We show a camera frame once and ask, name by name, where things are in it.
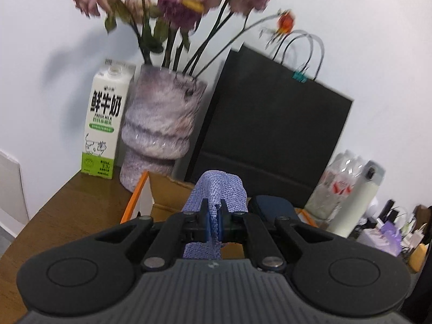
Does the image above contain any orange cup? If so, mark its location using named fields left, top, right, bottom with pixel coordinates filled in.
left=408, top=244, right=428, bottom=273

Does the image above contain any green white milk carton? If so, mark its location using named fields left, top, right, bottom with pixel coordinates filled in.
left=81, top=59, right=136, bottom=179

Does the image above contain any dark blue zip case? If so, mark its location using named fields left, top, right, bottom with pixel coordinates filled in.
left=248, top=195, right=299, bottom=224

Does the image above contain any black paper shopping bag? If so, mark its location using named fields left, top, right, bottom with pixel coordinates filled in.
left=185, top=46, right=352, bottom=208

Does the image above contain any purple tissue pack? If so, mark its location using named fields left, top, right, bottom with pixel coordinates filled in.
left=357, top=222, right=402, bottom=257

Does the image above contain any red orange cardboard box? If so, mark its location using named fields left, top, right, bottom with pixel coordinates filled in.
left=119, top=170, right=320, bottom=261

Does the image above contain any purple knitted cloth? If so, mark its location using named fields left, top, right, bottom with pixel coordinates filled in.
left=182, top=170, right=248, bottom=259

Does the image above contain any teal binder clip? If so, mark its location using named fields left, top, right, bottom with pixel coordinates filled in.
left=292, top=71, right=308, bottom=83

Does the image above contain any dried rose bouquet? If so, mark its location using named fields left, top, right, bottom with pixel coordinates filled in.
left=50, top=0, right=297, bottom=78

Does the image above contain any white thermos bottle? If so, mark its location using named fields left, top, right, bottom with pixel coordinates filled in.
left=327, top=160, right=385, bottom=238

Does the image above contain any purple ceramic vase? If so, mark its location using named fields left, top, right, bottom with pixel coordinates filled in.
left=119, top=65, right=207, bottom=192

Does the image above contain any clear water bottle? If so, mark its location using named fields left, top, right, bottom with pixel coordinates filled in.
left=305, top=150, right=365, bottom=220

